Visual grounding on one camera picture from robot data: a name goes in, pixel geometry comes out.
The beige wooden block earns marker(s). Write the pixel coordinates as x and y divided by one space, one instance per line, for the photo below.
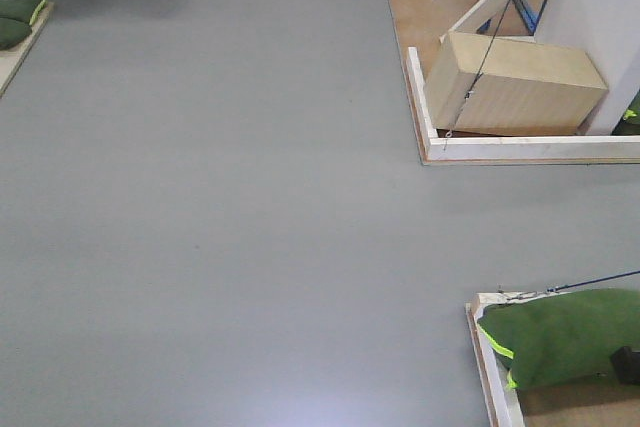
505 87

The large green sandbag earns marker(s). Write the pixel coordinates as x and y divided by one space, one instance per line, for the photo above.
557 339

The green sandbag right edge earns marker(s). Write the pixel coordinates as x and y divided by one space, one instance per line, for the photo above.
629 125

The left plywood platform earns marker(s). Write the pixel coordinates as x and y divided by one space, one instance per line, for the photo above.
11 60

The green sandbag far left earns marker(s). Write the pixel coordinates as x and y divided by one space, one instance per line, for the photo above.
25 11

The green sandbag left lower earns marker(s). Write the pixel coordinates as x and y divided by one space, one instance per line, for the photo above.
12 33

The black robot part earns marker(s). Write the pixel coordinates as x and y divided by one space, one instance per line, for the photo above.
626 365

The white wooden base frame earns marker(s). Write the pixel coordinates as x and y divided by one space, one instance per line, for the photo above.
554 150

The white wall panel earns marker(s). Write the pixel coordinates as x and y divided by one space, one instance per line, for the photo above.
608 30

